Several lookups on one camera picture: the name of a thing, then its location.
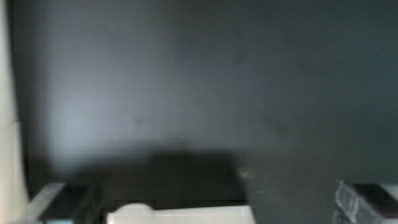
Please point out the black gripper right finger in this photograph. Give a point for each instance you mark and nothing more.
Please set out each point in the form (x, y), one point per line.
(366, 203)

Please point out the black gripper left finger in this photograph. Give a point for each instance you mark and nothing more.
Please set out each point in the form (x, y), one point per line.
(66, 204)

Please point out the white front drawer box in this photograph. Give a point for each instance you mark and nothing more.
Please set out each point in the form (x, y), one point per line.
(138, 214)

